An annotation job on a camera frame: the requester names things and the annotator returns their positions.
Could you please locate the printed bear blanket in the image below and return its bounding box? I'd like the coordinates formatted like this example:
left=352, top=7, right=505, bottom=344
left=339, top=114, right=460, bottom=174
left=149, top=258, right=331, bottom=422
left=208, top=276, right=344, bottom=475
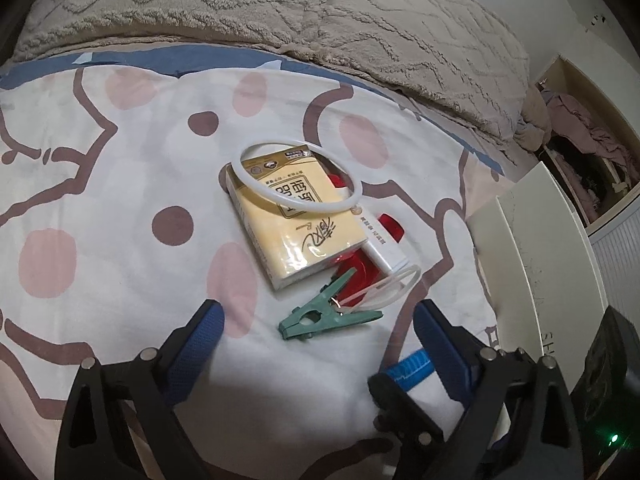
left=0, top=45, right=506, bottom=480

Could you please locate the yellow tissue pack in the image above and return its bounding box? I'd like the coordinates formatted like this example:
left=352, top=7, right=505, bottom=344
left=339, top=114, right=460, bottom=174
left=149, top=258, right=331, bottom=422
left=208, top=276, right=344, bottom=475
left=222, top=144, right=368, bottom=291

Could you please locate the pile of pink clothes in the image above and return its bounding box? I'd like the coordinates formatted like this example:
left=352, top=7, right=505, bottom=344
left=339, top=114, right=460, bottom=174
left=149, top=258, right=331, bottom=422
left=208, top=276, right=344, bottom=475
left=545, top=90, right=640, bottom=221

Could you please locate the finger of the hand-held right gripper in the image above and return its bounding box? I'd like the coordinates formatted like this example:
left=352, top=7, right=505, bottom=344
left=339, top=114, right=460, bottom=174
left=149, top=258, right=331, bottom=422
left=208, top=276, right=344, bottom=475
left=367, top=351, right=446, bottom=461

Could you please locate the beige plush cushion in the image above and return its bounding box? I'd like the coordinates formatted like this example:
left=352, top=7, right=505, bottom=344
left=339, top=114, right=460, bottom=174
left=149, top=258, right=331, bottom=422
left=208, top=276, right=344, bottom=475
left=520, top=87, right=551, bottom=148

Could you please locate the red lighter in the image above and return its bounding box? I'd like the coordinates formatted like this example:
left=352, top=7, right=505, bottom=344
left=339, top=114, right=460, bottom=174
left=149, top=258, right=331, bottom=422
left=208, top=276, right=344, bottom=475
left=335, top=252, right=388, bottom=306

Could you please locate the green clothespin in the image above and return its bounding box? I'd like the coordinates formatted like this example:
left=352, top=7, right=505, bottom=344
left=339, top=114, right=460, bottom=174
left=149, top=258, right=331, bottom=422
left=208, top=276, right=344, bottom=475
left=278, top=268, right=383, bottom=343

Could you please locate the white storage box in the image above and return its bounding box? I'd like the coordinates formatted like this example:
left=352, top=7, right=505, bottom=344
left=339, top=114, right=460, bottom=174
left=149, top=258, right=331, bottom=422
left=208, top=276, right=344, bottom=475
left=465, top=165, right=608, bottom=366

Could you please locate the beige knitted pillow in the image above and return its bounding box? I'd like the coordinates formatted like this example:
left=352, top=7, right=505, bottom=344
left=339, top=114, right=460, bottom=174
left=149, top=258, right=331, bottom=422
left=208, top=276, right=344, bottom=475
left=10, top=0, right=326, bottom=63
left=310, top=0, right=531, bottom=140

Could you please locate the white wall alcove shelf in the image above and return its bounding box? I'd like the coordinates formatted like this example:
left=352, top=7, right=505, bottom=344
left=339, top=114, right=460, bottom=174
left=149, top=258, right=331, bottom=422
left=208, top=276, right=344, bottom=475
left=535, top=55, right=640, bottom=233

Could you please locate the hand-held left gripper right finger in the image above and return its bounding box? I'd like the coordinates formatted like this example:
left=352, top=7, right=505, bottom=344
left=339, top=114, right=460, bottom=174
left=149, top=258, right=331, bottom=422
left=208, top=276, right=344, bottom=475
left=412, top=299, right=583, bottom=480

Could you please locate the white slatted door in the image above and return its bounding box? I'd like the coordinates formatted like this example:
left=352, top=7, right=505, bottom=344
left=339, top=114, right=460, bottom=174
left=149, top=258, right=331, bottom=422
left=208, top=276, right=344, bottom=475
left=587, top=205, right=640, bottom=311

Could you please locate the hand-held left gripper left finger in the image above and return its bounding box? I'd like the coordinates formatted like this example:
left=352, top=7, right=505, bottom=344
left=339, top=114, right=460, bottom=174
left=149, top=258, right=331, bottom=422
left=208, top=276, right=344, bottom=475
left=55, top=299, right=226, bottom=480

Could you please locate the white plastic ring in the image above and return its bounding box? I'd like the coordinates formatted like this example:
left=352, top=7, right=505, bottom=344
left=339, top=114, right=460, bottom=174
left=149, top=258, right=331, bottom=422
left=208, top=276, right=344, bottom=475
left=231, top=141, right=363, bottom=217

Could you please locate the clear plastic loop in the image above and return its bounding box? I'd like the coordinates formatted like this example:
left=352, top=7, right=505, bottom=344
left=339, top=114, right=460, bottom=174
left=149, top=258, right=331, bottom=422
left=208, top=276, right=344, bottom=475
left=345, top=266, right=422, bottom=311

